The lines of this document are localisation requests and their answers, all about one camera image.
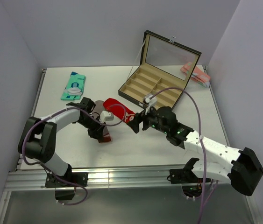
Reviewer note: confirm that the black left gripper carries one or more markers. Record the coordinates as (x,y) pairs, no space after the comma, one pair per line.
(96,132)

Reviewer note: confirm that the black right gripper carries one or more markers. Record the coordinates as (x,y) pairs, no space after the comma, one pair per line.
(139,117)

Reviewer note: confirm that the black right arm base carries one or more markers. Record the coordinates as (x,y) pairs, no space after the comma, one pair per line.
(191,184)

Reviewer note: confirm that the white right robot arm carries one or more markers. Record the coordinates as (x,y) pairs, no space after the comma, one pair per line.
(240,168)

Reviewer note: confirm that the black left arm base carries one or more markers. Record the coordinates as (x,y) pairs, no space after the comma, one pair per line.
(66,187)

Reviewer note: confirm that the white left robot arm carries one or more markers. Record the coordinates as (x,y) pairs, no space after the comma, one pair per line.
(38,140)

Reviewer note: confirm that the red sock with white print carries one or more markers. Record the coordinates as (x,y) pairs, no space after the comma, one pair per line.
(119,110)

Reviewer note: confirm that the black compartment display box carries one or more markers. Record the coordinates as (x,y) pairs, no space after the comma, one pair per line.
(163,67)

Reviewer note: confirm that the pink patterned sock pair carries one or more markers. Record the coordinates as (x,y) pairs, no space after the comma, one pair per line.
(197,75)

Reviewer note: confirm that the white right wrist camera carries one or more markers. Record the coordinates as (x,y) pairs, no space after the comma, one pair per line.
(149,100)

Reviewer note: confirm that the aluminium front rail frame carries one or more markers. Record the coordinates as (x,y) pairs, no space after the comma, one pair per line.
(24,189)

